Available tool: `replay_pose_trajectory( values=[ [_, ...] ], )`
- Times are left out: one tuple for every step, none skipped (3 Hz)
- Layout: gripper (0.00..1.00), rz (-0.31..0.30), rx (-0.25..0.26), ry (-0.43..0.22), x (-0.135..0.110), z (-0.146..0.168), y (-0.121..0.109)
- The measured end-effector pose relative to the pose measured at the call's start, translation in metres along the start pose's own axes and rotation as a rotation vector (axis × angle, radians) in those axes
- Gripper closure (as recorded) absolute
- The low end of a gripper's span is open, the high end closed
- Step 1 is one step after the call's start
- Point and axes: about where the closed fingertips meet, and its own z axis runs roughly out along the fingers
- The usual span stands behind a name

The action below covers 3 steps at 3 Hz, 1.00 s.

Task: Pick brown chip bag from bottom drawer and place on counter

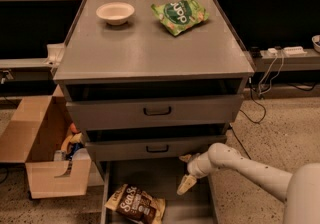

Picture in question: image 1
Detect white bowl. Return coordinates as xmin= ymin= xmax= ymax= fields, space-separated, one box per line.
xmin=96 ymin=2 xmax=135 ymax=26

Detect grey top drawer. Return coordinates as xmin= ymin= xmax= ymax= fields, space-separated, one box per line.
xmin=67 ymin=79 xmax=243 ymax=131

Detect grey middle drawer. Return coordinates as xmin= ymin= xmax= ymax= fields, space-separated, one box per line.
xmin=86 ymin=124 xmax=226 ymax=162

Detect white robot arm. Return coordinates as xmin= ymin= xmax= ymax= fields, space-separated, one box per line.
xmin=177 ymin=143 xmax=320 ymax=224

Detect items inside cardboard box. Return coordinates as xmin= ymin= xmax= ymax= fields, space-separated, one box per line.
xmin=53 ymin=123 xmax=84 ymax=161

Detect cardboard box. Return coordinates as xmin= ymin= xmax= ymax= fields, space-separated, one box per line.
xmin=0 ymin=88 xmax=91 ymax=199

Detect grey drawer cabinet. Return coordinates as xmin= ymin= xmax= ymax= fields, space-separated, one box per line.
xmin=53 ymin=0 xmax=256 ymax=224

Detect white plug adapter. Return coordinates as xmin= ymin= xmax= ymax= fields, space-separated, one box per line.
xmin=267 ymin=48 xmax=278 ymax=56

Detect white power strip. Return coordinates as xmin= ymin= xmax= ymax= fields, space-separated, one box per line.
xmin=283 ymin=46 xmax=306 ymax=56

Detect brown chip bag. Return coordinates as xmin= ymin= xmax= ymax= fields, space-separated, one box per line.
xmin=105 ymin=184 xmax=166 ymax=224

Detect green chip bag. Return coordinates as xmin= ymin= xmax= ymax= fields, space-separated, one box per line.
xmin=151 ymin=0 xmax=209 ymax=36

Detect grey drawer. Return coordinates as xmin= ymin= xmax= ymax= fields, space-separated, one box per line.
xmin=101 ymin=158 xmax=218 ymax=224
xmin=67 ymin=79 xmax=243 ymax=131
xmin=86 ymin=124 xmax=226 ymax=162

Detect grey bottom drawer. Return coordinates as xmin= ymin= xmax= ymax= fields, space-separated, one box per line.
xmin=101 ymin=158 xmax=218 ymax=224

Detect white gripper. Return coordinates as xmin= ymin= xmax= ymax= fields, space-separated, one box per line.
xmin=177 ymin=153 xmax=212 ymax=195

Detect black floor cable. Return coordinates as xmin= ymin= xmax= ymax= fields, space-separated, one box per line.
xmin=229 ymin=81 xmax=268 ymax=160

